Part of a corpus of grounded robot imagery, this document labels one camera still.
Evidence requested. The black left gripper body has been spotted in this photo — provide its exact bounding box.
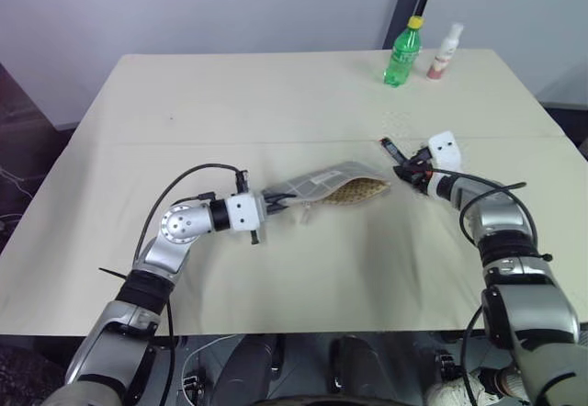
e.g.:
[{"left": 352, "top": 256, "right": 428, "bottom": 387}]
[{"left": 259, "top": 191, "right": 286, "bottom": 220}]

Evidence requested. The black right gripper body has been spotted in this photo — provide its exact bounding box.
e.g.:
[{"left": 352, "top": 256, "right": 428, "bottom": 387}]
[{"left": 408, "top": 150, "right": 435, "bottom": 195}]

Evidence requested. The grey grid zip pouch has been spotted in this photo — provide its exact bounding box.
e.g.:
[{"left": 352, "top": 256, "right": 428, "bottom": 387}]
[{"left": 261, "top": 161, "right": 392, "bottom": 226}]

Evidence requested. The green plastic bottle yellow cap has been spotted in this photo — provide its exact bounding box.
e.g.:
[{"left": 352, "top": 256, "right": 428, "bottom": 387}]
[{"left": 383, "top": 15, "right": 424, "bottom": 88}]

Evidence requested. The white pink spray bottle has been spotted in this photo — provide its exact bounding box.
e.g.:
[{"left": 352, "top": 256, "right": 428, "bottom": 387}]
[{"left": 425, "top": 22, "right": 464, "bottom": 82}]

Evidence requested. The dark rounded shape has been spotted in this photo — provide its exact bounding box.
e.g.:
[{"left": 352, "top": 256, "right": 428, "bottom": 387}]
[
  {"left": 321, "top": 334, "right": 392, "bottom": 406},
  {"left": 201, "top": 334, "right": 287, "bottom": 406}
]

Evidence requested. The white knitted cloth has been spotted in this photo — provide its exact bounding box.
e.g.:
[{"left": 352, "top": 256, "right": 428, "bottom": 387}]
[{"left": 424, "top": 367, "right": 525, "bottom": 406}]

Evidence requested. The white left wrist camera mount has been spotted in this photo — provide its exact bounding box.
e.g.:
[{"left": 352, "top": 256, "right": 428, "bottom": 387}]
[{"left": 226, "top": 192, "right": 268, "bottom": 233}]

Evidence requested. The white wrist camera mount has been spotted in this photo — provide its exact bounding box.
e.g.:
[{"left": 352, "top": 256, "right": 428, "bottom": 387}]
[
  {"left": 226, "top": 192, "right": 268, "bottom": 233},
  {"left": 426, "top": 130, "right": 463, "bottom": 171}
]

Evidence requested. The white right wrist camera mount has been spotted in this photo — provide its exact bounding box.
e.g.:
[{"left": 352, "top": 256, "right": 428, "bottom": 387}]
[{"left": 426, "top": 130, "right": 463, "bottom": 171}]

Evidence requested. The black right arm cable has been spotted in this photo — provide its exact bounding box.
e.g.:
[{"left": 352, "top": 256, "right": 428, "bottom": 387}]
[{"left": 453, "top": 172, "right": 555, "bottom": 263}]

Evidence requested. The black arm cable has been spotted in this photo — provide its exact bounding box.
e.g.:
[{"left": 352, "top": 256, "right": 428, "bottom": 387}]
[
  {"left": 453, "top": 172, "right": 555, "bottom": 263},
  {"left": 134, "top": 163, "right": 252, "bottom": 269}
]

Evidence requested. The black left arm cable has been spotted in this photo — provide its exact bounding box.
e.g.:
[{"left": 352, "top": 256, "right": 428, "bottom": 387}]
[{"left": 134, "top": 163, "right": 252, "bottom": 269}]

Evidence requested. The dark grey wall pillar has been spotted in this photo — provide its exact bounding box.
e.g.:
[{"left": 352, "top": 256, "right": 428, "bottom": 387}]
[{"left": 382, "top": 0, "right": 435, "bottom": 51}]

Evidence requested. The thin white cable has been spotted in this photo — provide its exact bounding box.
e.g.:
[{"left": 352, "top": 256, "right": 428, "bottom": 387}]
[{"left": 180, "top": 334, "right": 241, "bottom": 382}]

